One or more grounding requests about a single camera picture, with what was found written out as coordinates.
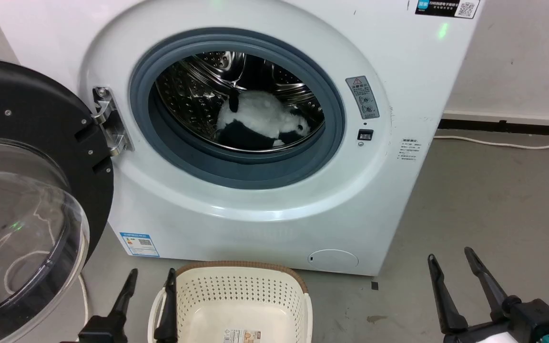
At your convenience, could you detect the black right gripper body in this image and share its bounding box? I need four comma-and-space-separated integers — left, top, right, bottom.
443, 296, 549, 343

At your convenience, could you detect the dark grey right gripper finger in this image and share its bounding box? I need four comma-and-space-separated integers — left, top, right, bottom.
464, 246, 521, 323
427, 254, 469, 335

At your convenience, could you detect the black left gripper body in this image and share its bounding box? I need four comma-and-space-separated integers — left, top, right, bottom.
77, 313, 129, 343

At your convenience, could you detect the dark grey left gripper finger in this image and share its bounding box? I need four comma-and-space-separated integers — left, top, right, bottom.
154, 268, 178, 342
109, 268, 139, 319

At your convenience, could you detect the cream perforated laundry basket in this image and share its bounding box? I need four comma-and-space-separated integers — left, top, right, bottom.
148, 261, 313, 343

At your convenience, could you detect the paper label sticker in basket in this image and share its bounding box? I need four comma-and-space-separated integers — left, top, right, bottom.
222, 328, 262, 343

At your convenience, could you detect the black and white panda plush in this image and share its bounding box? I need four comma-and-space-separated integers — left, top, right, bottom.
215, 90, 311, 152

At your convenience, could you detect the white front-load washing machine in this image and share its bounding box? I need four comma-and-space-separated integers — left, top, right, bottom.
0, 0, 487, 277

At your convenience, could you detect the blue energy label sticker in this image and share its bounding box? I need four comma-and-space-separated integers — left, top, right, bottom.
120, 232, 161, 258

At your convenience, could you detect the round drain filter cover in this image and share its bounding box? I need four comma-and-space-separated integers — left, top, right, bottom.
307, 249, 360, 272

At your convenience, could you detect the grey rubber door gasket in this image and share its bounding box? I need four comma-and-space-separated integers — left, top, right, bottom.
129, 28, 346, 190

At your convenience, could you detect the small printed text label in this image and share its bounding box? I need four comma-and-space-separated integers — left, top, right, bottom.
397, 138, 420, 162

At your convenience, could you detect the black baseboard strip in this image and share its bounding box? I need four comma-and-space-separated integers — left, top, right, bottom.
438, 119, 549, 138

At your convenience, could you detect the chrome door hinge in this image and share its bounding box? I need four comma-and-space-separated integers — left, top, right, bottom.
92, 87, 135, 157

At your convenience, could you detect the grey warning label sticker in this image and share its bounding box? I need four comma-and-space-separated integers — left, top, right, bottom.
345, 75, 380, 121

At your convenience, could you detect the perforated steel washer drum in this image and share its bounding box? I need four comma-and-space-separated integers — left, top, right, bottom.
155, 50, 325, 153

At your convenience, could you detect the open black washer door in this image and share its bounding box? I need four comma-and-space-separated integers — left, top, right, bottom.
0, 57, 115, 343

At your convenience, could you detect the black QR code sticker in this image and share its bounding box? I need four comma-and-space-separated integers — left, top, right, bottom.
415, 0, 480, 20

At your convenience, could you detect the white cable beside door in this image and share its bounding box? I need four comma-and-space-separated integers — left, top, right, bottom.
77, 272, 90, 327

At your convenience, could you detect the long white floor cable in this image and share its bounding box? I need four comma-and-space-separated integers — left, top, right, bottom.
434, 135, 549, 151

